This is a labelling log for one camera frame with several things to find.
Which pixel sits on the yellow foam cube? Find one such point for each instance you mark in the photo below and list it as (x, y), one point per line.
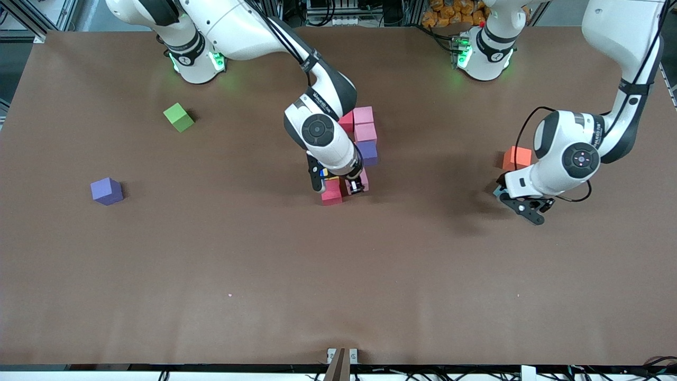
(333, 178)

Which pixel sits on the purple foam cube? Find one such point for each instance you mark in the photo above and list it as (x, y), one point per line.
(106, 191)
(369, 153)

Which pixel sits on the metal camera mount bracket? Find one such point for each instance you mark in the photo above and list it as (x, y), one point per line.
(341, 360)

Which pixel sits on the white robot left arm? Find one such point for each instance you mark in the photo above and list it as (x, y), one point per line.
(571, 153)

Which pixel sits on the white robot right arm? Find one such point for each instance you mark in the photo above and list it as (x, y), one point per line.
(322, 132)

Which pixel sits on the orange mesh bag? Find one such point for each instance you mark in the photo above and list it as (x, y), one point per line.
(452, 13)

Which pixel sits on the crimson foam cube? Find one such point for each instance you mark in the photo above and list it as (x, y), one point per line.
(332, 194)
(347, 120)

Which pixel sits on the aluminium frame post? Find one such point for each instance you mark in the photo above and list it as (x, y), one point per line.
(412, 11)

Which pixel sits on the light blue foam cube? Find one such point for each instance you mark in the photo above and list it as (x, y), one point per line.
(497, 191)

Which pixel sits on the orange foam cube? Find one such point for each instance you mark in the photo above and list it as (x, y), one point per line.
(515, 157)

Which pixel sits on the white electrical box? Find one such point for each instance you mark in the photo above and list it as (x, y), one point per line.
(338, 20)

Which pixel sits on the green foam cube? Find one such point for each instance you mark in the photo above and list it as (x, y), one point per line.
(179, 117)

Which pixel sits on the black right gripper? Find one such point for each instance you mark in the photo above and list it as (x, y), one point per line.
(356, 179)

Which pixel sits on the pink foam cube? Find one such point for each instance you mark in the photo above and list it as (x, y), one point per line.
(364, 180)
(366, 132)
(363, 115)

